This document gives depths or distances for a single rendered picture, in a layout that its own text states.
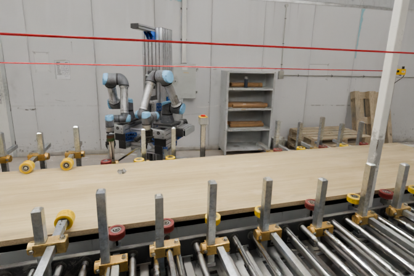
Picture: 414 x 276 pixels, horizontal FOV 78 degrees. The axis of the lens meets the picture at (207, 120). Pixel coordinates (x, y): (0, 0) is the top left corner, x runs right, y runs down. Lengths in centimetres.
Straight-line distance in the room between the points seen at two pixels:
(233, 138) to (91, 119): 266
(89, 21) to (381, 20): 557
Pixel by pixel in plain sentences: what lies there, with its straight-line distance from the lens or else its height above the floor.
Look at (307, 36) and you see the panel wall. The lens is 559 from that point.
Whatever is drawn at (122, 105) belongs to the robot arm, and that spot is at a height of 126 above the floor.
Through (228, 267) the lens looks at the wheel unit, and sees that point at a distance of 126.
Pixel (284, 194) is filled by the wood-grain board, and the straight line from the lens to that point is 170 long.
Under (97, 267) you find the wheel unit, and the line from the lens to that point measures 133.
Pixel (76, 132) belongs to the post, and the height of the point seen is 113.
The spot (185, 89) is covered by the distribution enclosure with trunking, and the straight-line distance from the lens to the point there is 456.
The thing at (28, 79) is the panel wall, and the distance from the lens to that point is 518.
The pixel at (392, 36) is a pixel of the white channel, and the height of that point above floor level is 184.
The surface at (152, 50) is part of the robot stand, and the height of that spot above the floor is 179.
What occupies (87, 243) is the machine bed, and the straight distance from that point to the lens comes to 153.
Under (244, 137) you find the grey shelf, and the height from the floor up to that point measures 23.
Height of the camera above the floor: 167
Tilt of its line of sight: 13 degrees down
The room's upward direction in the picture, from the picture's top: 1 degrees clockwise
